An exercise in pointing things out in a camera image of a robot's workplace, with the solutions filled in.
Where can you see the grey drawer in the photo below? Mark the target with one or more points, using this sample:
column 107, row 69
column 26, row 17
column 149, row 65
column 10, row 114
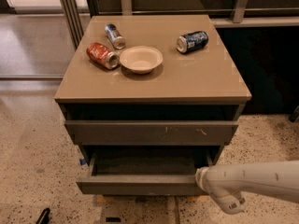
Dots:
column 151, row 174
column 150, row 133

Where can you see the white paper bowl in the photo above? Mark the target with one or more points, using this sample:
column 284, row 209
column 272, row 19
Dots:
column 141, row 59

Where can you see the red soda can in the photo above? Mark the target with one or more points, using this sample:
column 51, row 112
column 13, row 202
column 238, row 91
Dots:
column 103, row 55

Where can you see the grey drawer cabinet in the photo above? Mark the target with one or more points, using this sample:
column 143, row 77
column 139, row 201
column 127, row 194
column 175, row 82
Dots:
column 203, row 85

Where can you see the dark blue soda can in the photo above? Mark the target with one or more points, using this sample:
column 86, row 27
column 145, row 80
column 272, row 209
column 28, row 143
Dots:
column 192, row 41

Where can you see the silver blue soda can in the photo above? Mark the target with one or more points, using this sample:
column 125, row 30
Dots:
column 114, row 36

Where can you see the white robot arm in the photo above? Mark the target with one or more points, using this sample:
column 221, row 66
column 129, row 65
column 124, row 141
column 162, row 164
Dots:
column 225, row 183

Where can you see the grey top drawer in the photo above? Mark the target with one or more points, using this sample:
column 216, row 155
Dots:
column 150, row 133

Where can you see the black floor tape mark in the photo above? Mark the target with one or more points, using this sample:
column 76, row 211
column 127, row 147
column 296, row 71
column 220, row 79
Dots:
column 113, row 220

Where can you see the metal rail frame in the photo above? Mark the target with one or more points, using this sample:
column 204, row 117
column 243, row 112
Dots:
column 225, row 13

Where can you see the black object on floor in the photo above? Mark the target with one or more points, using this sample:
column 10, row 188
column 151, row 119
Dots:
column 44, row 217

